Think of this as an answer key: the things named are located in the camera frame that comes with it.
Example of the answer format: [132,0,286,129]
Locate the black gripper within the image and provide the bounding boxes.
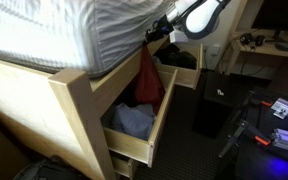
[144,14,175,44]

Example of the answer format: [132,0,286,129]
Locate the orange red cloth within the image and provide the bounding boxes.
[133,43,167,114]

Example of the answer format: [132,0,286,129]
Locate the wooden drawer with dark clothes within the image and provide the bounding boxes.
[149,42,204,90]

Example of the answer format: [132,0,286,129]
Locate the light blue cloth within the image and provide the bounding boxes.
[151,55,162,65]

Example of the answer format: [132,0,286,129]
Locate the wooden drawer with blue cloth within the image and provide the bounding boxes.
[100,68,178,168]

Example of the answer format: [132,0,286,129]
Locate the low wooden drawer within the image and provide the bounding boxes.
[109,151,140,179]

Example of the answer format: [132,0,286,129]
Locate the black headphones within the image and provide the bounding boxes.
[239,32,266,48]

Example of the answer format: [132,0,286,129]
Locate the black speaker box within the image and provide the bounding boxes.
[192,70,245,139]

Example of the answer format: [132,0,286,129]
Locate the striped sheet mattress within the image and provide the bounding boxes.
[0,0,185,79]

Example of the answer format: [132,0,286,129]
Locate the wooden desk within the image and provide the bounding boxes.
[223,28,288,99]

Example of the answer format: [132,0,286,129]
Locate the black monitor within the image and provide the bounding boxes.
[251,0,288,42]

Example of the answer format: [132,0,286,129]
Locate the black orange bar clamp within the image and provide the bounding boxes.
[218,119,272,160]

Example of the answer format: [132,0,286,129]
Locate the small black orange clamp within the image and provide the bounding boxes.
[245,90,274,108]

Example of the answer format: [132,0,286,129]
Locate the black work table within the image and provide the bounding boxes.
[232,88,288,180]

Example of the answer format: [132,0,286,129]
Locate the black backpack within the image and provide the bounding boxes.
[13,155,89,180]

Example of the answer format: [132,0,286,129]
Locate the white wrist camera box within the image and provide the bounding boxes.
[168,29,189,44]

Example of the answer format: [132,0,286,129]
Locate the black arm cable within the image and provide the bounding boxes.
[176,0,232,22]

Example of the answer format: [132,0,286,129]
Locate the white wall outlet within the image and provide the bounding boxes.
[209,43,222,57]

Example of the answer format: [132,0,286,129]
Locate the wooden bed frame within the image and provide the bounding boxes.
[0,8,185,180]

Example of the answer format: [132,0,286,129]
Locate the silver metal bracket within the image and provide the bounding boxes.
[270,97,288,120]

